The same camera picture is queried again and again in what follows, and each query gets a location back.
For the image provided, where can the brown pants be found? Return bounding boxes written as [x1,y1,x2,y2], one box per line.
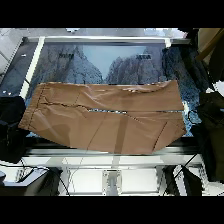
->
[18,79,188,156]

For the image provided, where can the dark blue garment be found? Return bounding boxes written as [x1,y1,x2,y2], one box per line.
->
[162,44,212,138]

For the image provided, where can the silver frame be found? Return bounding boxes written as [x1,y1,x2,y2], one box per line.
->
[0,35,224,197]

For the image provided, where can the black cable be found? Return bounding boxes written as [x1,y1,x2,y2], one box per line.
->
[58,168,72,197]
[0,159,51,183]

